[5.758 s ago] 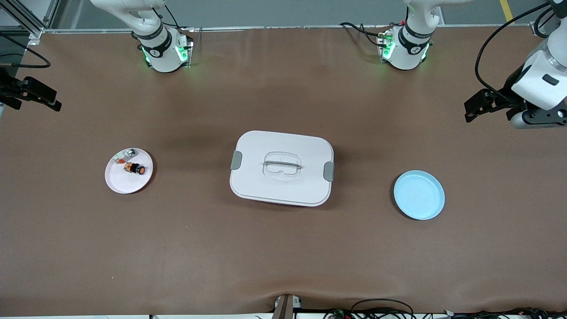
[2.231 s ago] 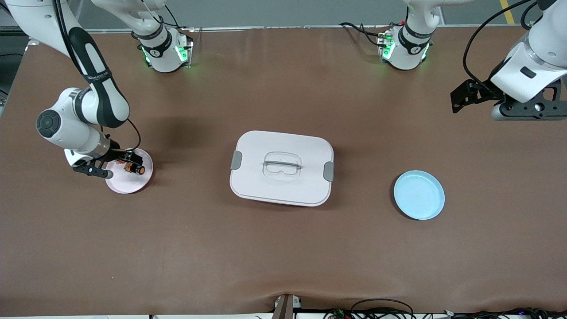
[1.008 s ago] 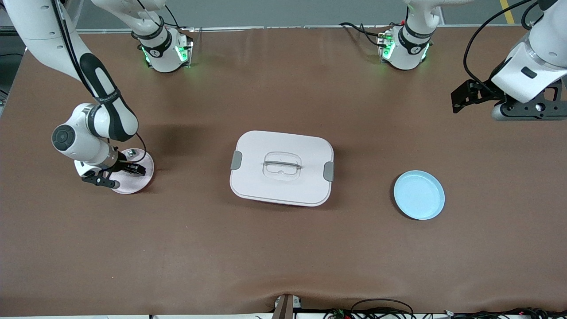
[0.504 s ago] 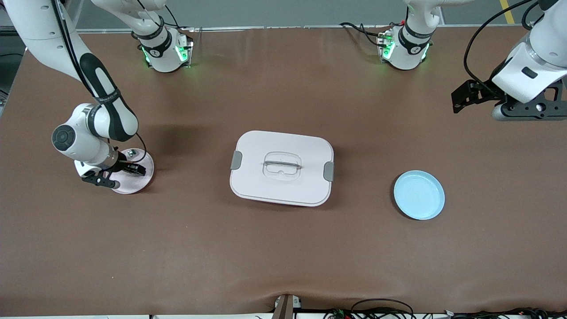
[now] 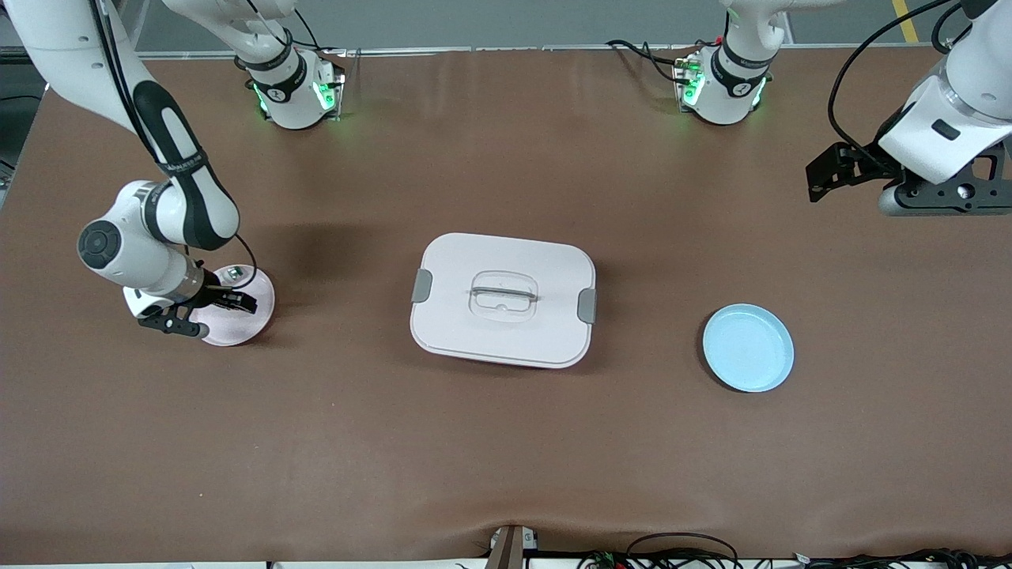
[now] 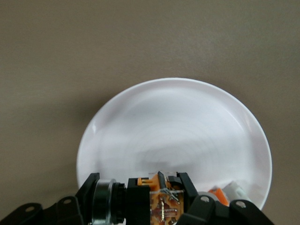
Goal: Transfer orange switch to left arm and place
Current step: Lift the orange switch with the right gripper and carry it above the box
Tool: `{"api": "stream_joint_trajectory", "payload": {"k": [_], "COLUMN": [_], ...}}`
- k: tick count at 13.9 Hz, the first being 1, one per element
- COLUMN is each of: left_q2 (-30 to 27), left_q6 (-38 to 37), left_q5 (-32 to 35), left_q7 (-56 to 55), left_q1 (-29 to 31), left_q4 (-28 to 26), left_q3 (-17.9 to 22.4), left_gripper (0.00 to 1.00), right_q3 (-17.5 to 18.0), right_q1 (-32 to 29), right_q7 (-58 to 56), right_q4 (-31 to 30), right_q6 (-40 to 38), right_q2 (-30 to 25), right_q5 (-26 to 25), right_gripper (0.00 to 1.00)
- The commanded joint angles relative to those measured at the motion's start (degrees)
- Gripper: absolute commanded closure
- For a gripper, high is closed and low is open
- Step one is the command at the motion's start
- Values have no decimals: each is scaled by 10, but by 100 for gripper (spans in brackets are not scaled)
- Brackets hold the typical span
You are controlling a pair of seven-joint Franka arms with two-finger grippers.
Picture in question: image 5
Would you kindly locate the wooden camera post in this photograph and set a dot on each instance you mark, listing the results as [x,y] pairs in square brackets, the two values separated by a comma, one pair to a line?
[510,547]

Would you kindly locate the pink round plate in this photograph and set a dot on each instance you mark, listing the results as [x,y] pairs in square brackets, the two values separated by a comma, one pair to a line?
[237,328]

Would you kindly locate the white lidded box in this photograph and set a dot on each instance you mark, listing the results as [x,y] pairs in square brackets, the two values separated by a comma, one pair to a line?
[506,324]

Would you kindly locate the brown table mat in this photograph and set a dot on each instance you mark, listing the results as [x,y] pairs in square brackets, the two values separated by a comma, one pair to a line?
[506,450]

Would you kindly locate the light blue round plate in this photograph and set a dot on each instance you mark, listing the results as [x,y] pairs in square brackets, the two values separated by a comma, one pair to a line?
[748,348]

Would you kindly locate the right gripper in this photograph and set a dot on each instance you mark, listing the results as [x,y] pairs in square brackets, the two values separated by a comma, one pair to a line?
[212,294]

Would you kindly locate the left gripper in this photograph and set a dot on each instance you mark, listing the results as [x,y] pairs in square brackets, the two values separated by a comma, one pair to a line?
[860,160]

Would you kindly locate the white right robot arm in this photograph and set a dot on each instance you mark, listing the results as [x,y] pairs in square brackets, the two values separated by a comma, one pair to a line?
[178,197]

